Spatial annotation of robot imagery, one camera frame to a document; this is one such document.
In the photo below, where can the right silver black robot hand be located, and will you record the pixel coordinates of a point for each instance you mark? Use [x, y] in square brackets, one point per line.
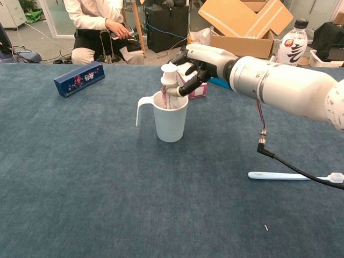
[212, 59]

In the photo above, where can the metal stool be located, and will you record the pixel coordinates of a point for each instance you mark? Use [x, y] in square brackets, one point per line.
[106, 45]

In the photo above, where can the blue table mat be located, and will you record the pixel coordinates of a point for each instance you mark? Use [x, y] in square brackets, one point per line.
[107, 201]

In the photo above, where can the white cabinet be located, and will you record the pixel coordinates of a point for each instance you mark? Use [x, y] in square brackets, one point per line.
[10, 16]

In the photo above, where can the dark blue toothpaste box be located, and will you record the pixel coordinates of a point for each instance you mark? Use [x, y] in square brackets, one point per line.
[78, 80]

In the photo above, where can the black cloth heap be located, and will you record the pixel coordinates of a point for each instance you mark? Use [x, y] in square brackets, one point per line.
[328, 37]

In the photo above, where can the dark blue machine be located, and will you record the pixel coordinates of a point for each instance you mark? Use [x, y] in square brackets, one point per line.
[27, 56]

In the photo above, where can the white plastic crate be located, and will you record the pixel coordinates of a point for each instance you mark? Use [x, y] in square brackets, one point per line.
[315, 60]

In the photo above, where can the wooden easel leg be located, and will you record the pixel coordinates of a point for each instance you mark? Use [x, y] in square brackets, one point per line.
[138, 27]

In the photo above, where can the seated person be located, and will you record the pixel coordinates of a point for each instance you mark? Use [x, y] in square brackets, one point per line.
[80, 13]

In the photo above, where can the green bag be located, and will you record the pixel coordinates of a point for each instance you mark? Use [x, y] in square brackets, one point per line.
[33, 16]

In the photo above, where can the black computer case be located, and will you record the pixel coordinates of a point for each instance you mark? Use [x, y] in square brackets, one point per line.
[166, 27]

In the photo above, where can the smartphone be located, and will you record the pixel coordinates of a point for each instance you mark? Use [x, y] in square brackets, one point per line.
[129, 31]

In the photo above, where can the light blue toothbrush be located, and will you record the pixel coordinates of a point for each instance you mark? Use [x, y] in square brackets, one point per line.
[276, 176]

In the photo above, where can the white toothpaste tube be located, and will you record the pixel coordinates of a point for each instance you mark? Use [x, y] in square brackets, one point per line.
[169, 78]

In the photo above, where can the blue snack box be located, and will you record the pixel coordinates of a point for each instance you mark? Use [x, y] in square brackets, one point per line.
[219, 82]

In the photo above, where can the pink drink bottle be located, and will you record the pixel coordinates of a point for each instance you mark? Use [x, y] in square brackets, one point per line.
[293, 40]

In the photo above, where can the white pink toothpaste box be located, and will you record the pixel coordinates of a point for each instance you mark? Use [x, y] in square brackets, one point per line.
[199, 91]

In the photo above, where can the white plastic bag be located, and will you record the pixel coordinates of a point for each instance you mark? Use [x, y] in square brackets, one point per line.
[200, 36]

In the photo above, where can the open cardboard box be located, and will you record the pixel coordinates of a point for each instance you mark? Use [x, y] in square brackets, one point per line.
[242, 45]

